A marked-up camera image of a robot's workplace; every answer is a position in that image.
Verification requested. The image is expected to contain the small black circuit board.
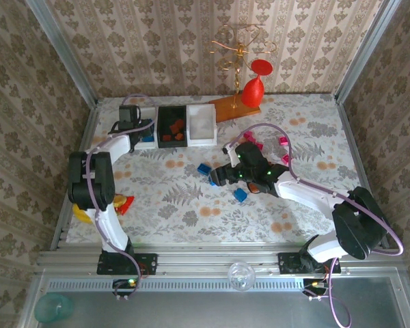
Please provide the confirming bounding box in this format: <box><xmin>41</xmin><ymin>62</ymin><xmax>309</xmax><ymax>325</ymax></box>
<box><xmin>301</xmin><ymin>277</ymin><xmax>330</xmax><ymax>302</ymax></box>
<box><xmin>111</xmin><ymin>277</ymin><xmax>143</xmax><ymax>302</ymax></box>

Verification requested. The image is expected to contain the aluminium frame rail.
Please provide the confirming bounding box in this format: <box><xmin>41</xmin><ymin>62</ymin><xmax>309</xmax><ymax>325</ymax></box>
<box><xmin>37</xmin><ymin>243</ymin><xmax>406</xmax><ymax>276</ymax></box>

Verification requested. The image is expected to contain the gray metal sheet shelf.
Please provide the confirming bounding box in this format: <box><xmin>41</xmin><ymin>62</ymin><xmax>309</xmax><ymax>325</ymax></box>
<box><xmin>20</xmin><ymin>275</ymin><xmax>410</xmax><ymax>328</ymax></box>

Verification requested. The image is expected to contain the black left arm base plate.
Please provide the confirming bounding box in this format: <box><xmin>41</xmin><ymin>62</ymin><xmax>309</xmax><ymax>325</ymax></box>
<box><xmin>96</xmin><ymin>252</ymin><xmax>159</xmax><ymax>276</ymax></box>

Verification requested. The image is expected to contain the teal plastic cup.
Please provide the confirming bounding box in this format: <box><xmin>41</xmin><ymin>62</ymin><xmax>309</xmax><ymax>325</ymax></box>
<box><xmin>33</xmin><ymin>292</ymin><xmax>74</xmax><ymax>324</ymax></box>

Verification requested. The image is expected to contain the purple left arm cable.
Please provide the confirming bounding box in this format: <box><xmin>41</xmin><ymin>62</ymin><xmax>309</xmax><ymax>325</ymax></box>
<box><xmin>83</xmin><ymin>94</ymin><xmax>157</xmax><ymax>301</ymax></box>

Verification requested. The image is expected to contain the red and yellow toy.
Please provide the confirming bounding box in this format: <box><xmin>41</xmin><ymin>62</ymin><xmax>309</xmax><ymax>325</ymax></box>
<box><xmin>113</xmin><ymin>193</ymin><xmax>136</xmax><ymax>217</ymax></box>

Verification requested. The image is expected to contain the clear glass ball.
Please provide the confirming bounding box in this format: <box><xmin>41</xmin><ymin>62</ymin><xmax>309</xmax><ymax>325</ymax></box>
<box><xmin>227</xmin><ymin>262</ymin><xmax>256</xmax><ymax>292</ymax></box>

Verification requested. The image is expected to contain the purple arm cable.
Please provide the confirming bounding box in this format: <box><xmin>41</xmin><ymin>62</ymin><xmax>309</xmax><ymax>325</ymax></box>
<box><xmin>229</xmin><ymin>122</ymin><xmax>405</xmax><ymax>328</ymax></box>
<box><xmin>83</xmin><ymin>94</ymin><xmax>157</xmax><ymax>301</ymax></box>

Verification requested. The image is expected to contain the yellow toy banana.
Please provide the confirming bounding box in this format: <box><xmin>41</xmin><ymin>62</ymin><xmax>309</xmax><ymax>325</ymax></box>
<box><xmin>71</xmin><ymin>204</ymin><xmax>94</xmax><ymax>225</ymax></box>

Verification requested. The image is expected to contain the black plastic bin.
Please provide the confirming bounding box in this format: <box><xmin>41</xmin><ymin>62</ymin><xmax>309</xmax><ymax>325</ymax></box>
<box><xmin>156</xmin><ymin>105</ymin><xmax>189</xmax><ymax>149</ymax></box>

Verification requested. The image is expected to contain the gold wire rack wooden base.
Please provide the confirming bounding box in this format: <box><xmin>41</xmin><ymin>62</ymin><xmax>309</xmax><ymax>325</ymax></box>
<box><xmin>208</xmin><ymin>23</ymin><xmax>277</xmax><ymax>123</ymax></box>

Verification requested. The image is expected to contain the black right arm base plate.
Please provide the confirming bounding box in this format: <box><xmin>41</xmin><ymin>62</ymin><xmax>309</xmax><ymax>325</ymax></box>
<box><xmin>277</xmin><ymin>251</ymin><xmax>342</xmax><ymax>275</ymax></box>

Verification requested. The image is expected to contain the floral patterned tablecloth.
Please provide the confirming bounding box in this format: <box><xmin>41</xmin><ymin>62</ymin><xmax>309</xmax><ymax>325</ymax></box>
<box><xmin>65</xmin><ymin>94</ymin><xmax>379</xmax><ymax>245</ymax></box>

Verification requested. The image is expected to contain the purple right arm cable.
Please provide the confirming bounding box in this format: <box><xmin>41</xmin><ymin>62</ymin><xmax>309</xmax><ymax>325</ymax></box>
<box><xmin>229</xmin><ymin>122</ymin><xmax>405</xmax><ymax>328</ymax></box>

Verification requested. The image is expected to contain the red wine glass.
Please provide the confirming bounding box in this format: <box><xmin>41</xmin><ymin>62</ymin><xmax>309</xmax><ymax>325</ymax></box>
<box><xmin>241</xmin><ymin>58</ymin><xmax>273</xmax><ymax>107</ymax></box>

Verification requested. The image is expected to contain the aluminium side rail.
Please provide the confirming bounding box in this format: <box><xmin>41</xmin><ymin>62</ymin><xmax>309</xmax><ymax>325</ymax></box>
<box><xmin>51</xmin><ymin>105</ymin><xmax>100</xmax><ymax>250</ymax></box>
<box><xmin>336</xmin><ymin>98</ymin><xmax>390</xmax><ymax>249</ymax></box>

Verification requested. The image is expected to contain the gray slotted cable duct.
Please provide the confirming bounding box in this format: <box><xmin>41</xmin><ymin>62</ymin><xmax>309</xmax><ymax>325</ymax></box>
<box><xmin>46</xmin><ymin>277</ymin><xmax>307</xmax><ymax>292</ymax></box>

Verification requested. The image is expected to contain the aluminium corner post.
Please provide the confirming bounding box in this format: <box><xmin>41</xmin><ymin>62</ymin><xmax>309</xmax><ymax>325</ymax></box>
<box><xmin>334</xmin><ymin>0</ymin><xmax>402</xmax><ymax>103</ymax></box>
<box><xmin>25</xmin><ymin>0</ymin><xmax>99</xmax><ymax>107</ymax></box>

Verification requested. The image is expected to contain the white plastic bin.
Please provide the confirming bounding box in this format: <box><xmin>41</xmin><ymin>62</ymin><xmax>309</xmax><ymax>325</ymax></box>
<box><xmin>186</xmin><ymin>103</ymin><xmax>219</xmax><ymax>148</ymax></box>
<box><xmin>133</xmin><ymin>107</ymin><xmax>159</xmax><ymax>150</ymax></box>

